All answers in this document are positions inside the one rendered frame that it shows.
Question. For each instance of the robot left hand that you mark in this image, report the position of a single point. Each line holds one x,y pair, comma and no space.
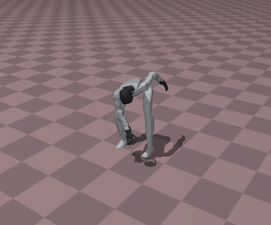
164,84

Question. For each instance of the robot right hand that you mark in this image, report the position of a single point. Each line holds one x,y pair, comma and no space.
129,136

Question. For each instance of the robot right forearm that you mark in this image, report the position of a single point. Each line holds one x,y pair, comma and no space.
123,120

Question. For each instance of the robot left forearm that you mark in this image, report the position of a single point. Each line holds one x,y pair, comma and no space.
157,77

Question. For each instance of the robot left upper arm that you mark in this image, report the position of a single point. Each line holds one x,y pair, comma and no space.
144,86

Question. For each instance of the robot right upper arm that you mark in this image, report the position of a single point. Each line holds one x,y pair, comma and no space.
117,101

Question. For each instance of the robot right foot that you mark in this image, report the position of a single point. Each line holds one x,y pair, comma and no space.
121,143

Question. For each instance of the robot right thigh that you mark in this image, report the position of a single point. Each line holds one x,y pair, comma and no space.
122,106

